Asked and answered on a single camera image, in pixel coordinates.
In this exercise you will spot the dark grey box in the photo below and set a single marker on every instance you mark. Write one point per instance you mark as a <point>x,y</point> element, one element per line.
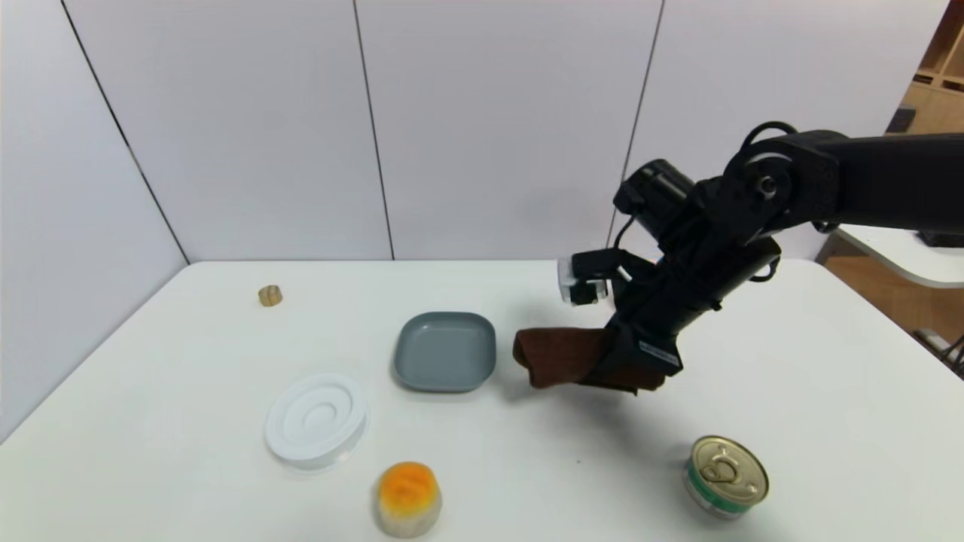
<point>901,120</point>

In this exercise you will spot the black metal stand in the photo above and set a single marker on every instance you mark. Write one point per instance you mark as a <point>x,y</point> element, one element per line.
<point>950,350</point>

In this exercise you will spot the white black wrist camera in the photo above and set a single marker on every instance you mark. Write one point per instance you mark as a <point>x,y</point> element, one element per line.
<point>584,280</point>

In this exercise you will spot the orange topped round cake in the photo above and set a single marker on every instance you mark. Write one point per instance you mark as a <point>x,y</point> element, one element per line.
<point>408,497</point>

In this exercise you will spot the brown towel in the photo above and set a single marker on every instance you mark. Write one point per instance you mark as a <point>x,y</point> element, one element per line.
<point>557,355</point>

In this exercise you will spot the white side table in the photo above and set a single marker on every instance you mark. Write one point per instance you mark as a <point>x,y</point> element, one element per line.
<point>896,252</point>

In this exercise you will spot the gold lid tin can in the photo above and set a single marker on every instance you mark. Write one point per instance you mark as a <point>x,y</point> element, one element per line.
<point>727,476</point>

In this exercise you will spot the black knitted item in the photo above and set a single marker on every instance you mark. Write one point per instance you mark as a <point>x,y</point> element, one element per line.
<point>943,239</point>

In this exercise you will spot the grey square dish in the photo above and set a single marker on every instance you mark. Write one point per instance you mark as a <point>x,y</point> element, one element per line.
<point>444,352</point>

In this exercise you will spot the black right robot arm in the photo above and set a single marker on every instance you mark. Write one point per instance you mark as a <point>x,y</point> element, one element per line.
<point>866,181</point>

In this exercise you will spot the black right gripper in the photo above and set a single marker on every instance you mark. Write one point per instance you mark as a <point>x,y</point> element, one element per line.
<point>654,353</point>

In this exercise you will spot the wooden shelf cabinet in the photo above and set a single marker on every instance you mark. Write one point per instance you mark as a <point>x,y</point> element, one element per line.
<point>938,83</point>

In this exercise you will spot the white round plastic lid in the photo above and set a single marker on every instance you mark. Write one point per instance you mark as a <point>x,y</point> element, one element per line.
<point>316,418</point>

